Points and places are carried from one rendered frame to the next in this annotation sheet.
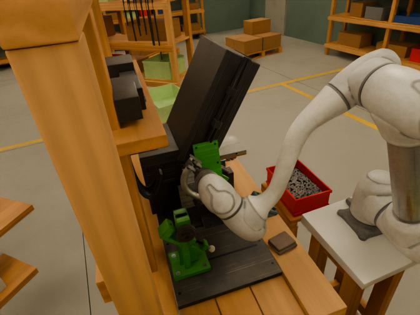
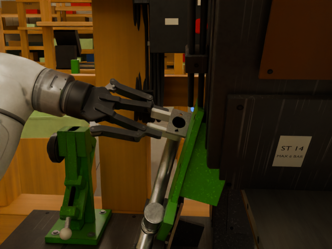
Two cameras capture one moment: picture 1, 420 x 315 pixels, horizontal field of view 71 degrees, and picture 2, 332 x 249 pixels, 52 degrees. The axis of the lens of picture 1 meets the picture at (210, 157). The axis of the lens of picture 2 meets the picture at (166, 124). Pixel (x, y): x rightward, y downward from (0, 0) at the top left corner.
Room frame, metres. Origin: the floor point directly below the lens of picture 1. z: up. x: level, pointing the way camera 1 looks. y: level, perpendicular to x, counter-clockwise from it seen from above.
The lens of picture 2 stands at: (1.27, -0.56, 1.39)
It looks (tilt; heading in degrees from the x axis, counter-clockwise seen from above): 14 degrees down; 110
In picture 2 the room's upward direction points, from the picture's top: straight up
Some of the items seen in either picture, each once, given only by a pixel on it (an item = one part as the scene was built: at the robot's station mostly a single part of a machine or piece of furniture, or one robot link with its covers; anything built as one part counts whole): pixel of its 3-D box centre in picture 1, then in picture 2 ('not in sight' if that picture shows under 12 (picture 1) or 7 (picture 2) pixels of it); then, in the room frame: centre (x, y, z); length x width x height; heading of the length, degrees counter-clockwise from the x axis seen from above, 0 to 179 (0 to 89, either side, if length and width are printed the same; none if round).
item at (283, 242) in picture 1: (282, 242); not in sight; (0.84, -0.28, 0.91); 0.10 x 0.08 x 0.03; 115
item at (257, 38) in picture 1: (252, 38); not in sight; (7.63, -1.30, 0.37); 1.20 x 0.80 x 0.74; 119
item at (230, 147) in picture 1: (205, 152); (290, 198); (1.29, 0.02, 1.11); 0.39 x 0.16 x 0.03; 105
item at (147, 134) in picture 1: (115, 95); not in sight; (1.13, 0.35, 1.52); 0.90 x 0.25 x 0.04; 15
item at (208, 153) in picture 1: (206, 160); (201, 158); (1.14, 0.02, 1.17); 0.13 x 0.12 x 0.20; 15
